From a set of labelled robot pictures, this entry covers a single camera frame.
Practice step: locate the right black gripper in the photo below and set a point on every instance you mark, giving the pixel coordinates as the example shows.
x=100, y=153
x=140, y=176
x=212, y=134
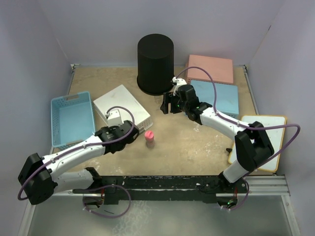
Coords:
x=168, y=98

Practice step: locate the white perforated plastic basket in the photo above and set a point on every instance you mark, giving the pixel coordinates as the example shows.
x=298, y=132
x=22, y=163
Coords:
x=121, y=97

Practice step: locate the large black plastic bucket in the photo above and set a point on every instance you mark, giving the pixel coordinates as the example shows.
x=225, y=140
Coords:
x=155, y=63

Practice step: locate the blue perforated plastic basket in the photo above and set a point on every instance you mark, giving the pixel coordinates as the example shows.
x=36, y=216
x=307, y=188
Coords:
x=227, y=96

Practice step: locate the pink perforated plastic basket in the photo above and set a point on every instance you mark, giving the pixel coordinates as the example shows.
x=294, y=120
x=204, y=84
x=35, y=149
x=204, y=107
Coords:
x=220, y=69

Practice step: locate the light blue basket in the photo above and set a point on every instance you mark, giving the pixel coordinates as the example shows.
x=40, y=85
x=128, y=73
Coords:
x=72, y=120

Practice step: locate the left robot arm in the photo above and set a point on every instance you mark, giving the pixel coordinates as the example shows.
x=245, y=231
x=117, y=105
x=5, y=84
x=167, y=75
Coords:
x=41, y=177

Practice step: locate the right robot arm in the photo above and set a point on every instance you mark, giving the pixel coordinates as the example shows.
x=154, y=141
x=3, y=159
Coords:
x=252, y=144

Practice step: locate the pink capped small bottle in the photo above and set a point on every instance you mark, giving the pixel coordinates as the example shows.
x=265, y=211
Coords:
x=149, y=138

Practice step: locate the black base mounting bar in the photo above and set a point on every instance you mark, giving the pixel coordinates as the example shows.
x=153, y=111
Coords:
x=206, y=189

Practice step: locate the yellow framed whiteboard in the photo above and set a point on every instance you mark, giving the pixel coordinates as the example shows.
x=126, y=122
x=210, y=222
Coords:
x=276, y=137

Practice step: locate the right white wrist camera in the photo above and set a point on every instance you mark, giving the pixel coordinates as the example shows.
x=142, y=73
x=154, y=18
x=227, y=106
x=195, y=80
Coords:
x=177, y=82

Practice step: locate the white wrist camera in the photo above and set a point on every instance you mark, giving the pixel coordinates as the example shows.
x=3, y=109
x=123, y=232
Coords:
x=177, y=82
x=113, y=118

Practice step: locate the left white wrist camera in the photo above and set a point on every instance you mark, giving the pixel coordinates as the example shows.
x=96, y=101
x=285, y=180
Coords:
x=113, y=118

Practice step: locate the aluminium extrusion rail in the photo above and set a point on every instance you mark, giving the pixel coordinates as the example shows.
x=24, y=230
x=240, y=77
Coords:
x=258, y=186

